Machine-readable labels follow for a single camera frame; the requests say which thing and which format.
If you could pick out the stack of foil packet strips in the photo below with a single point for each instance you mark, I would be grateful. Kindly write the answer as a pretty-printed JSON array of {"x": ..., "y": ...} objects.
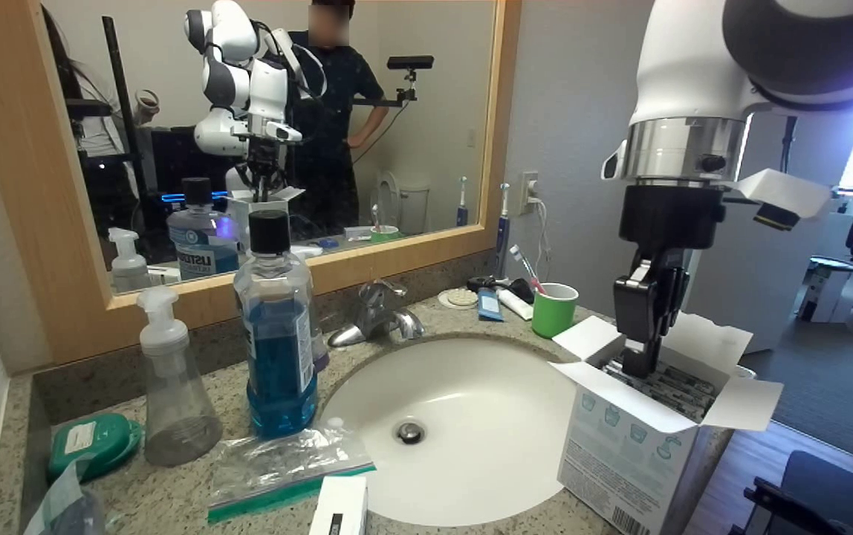
[{"x": 689, "y": 397}]

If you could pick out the clear plastic wrapper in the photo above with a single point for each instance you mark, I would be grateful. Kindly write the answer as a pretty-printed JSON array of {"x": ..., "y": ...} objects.
[{"x": 63, "y": 507}]

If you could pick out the white oval sink basin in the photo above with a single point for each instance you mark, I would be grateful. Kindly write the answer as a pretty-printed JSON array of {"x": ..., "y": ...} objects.
[{"x": 475, "y": 427}]

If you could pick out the blue mouthwash bottle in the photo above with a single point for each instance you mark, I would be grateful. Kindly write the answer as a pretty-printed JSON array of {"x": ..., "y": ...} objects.
[{"x": 280, "y": 366}]

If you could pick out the chrome faucet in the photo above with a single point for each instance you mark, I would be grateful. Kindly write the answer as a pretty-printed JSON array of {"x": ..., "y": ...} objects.
[{"x": 383, "y": 317}]

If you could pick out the white teal cardboard box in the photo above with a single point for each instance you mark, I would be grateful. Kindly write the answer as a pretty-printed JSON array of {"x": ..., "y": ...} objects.
[{"x": 622, "y": 455}]

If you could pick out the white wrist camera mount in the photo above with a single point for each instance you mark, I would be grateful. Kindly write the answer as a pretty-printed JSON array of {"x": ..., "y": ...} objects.
[{"x": 784, "y": 194}]

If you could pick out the white storage box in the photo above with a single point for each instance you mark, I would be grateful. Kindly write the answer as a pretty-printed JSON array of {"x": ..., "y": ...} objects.
[{"x": 827, "y": 293}]

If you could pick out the black robot table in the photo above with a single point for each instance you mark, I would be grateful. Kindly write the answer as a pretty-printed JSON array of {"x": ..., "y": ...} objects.
[{"x": 842, "y": 495}]

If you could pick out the green cup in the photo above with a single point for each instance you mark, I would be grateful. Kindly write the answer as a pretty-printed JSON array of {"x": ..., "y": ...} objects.
[{"x": 553, "y": 317}]

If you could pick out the black hair tool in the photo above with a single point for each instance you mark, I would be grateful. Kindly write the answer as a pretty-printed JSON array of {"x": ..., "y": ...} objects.
[{"x": 516, "y": 287}]

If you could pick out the green toothbrush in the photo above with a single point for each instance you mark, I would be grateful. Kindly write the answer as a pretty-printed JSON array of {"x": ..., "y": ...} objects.
[{"x": 287, "y": 495}]

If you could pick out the wooden framed mirror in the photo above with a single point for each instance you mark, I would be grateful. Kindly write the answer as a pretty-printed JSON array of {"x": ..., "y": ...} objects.
[{"x": 27, "y": 197}]

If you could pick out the grey door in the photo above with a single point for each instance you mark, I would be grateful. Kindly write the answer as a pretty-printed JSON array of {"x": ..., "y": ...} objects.
[{"x": 772, "y": 287}]

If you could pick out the wall power outlet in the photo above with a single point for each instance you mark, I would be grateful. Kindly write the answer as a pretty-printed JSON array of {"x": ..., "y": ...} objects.
[{"x": 531, "y": 188}]

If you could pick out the green round container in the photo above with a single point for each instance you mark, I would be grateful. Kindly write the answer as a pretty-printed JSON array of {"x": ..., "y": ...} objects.
[{"x": 93, "y": 448}]

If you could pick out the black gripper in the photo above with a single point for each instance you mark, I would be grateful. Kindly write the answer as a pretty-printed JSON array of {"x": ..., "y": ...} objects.
[{"x": 672, "y": 213}]

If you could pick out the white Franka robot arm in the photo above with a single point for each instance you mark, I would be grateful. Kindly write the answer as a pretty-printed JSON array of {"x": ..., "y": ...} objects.
[{"x": 723, "y": 69}]

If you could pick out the white box with black stripe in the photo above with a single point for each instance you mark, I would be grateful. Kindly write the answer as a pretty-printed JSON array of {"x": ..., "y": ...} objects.
[{"x": 336, "y": 507}]

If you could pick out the clear plastic zip bag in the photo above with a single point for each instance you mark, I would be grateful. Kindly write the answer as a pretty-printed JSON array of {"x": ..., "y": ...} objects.
[{"x": 277, "y": 455}]

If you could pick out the grey electric toothbrush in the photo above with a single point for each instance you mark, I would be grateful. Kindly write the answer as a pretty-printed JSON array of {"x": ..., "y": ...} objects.
[{"x": 503, "y": 240}]

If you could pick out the clear pump soap bottle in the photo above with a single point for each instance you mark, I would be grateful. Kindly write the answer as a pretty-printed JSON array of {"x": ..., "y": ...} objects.
[{"x": 177, "y": 418}]

